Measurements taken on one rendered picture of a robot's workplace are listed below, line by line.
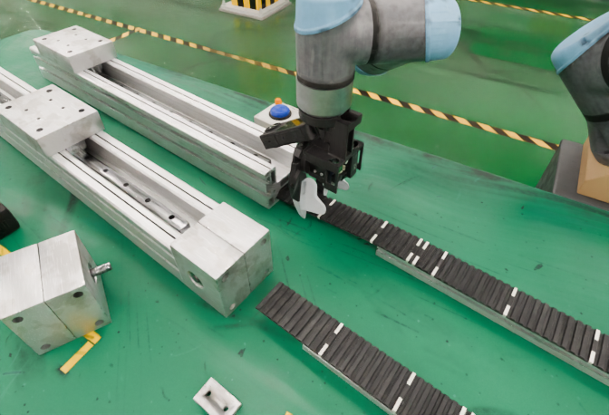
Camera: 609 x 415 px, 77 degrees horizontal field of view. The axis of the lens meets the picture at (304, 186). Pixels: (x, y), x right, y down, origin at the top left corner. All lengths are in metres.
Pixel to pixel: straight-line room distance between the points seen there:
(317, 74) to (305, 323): 0.31
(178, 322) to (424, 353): 0.33
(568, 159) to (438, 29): 0.53
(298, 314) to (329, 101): 0.28
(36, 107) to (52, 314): 0.42
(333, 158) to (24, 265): 0.42
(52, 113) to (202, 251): 0.42
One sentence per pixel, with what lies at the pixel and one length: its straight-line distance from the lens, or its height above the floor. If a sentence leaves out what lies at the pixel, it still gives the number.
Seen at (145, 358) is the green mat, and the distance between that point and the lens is 0.58.
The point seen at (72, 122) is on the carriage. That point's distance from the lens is 0.78.
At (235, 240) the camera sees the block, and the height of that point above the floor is 0.87.
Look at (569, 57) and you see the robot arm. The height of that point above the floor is 1.01.
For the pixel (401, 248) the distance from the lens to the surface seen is 0.61.
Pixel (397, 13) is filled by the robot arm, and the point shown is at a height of 1.12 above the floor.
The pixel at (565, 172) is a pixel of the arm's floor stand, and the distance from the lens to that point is 0.92.
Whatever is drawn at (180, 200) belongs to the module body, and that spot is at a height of 0.86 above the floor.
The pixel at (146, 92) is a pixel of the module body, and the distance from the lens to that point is 0.98.
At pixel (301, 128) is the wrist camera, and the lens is 0.55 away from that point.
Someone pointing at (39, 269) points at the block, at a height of 0.87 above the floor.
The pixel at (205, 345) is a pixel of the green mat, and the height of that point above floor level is 0.78.
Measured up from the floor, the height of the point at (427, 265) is 0.81.
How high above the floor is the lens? 1.28
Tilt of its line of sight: 43 degrees down
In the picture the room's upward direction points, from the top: straight up
